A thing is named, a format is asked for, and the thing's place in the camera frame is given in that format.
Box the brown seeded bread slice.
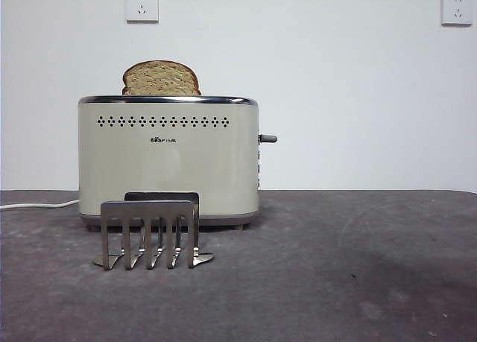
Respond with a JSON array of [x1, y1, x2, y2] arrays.
[[121, 60, 203, 96]]

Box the cream two-slot toaster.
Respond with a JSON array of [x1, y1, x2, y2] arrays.
[[78, 95, 259, 231]]

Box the steel toast rack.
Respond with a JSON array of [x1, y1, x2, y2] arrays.
[[92, 191, 215, 271]]

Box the white wall socket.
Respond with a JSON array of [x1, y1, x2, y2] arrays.
[[441, 0, 473, 27], [125, 0, 159, 24]]

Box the white power cable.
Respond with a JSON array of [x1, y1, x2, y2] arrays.
[[0, 198, 80, 211]]

